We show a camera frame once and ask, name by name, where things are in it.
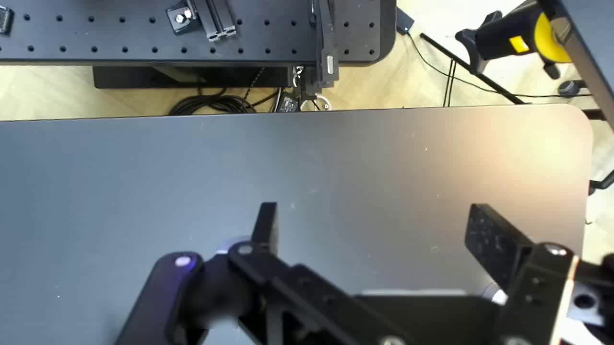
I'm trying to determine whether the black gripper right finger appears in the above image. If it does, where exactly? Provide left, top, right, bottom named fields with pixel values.
left=465, top=202, right=582, bottom=345

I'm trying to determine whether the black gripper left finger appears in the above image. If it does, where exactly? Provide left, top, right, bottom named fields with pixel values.
left=227, top=202, right=413, bottom=345

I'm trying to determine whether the thin black rod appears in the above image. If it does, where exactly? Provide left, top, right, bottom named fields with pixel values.
left=419, top=31, right=528, bottom=108

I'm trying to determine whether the black upright bar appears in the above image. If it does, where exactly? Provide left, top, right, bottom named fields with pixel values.
left=309, top=0, right=342, bottom=91

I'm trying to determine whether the yellow and black clamp tool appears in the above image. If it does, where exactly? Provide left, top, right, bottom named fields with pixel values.
left=455, top=0, right=576, bottom=83

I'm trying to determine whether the black side table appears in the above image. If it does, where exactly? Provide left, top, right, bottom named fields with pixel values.
left=540, top=0, right=614, bottom=133

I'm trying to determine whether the black perforated breadboard table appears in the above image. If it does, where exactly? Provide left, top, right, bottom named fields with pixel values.
left=0, top=0, right=400, bottom=66

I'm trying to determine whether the black floor cable bundle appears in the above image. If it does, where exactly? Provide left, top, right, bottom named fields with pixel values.
left=167, top=87, right=284, bottom=117

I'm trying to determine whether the small black puck with cable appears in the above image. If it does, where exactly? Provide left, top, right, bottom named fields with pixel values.
left=557, top=79, right=586, bottom=100

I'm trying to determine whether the aluminium extrusion rail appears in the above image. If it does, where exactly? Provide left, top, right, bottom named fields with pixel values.
left=190, top=0, right=240, bottom=45

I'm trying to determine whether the small aluminium corner bracket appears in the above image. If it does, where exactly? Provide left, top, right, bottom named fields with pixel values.
left=167, top=2, right=202, bottom=35

